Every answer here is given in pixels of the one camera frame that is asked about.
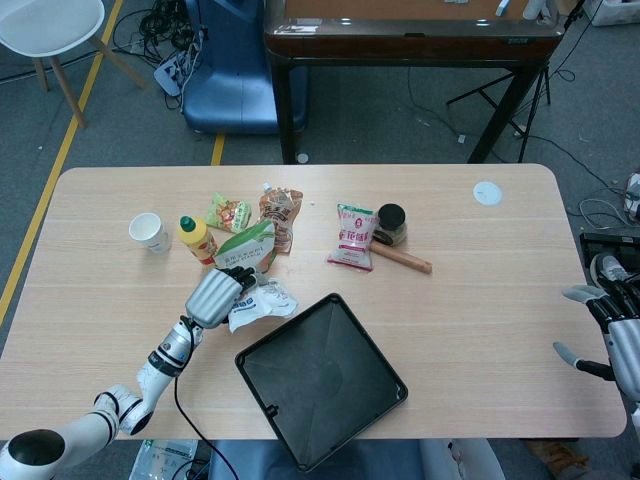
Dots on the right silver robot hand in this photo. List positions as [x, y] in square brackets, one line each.
[625, 350]

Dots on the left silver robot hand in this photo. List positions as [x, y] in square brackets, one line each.
[212, 300]

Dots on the white blue snack packet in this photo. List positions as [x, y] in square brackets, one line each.
[267, 300]

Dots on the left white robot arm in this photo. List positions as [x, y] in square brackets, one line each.
[150, 380]

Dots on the corn starch bag green top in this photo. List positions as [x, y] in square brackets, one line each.
[247, 247]

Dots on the black plastic tray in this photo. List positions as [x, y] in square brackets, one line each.
[320, 380]

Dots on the pink white snack packet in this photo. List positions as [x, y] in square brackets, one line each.
[352, 240]

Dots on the clear plastic bag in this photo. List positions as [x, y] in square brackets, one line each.
[160, 457]

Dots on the yellow squeeze bottle green cap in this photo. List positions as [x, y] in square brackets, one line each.
[197, 240]

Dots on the grey white sneaker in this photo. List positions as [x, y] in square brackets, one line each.
[610, 270]

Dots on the green snack packet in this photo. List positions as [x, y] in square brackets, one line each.
[227, 212]

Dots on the white paper cup stack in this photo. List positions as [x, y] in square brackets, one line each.
[147, 232]

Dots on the black flat box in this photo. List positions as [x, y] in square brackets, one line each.
[610, 242]

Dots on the brown spout pouch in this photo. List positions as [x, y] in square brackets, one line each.
[282, 215]

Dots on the white floor disc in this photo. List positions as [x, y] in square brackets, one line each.
[303, 158]

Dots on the blue robot torso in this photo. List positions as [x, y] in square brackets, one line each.
[260, 462]

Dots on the glass spice jar black lid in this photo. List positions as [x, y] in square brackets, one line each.
[391, 220]

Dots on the wooden rolling pin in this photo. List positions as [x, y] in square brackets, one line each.
[407, 260]

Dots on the blue chair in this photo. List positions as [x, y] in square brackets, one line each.
[230, 75]

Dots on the white power strip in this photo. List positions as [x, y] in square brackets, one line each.
[172, 75]

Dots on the black tripod stand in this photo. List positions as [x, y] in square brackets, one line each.
[530, 90]

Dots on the white chair wooden legs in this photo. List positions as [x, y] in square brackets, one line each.
[45, 25]

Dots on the dark brown mahjong table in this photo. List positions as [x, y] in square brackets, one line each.
[415, 42]

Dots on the single blue white mahjong tile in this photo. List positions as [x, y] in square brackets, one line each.
[502, 7]

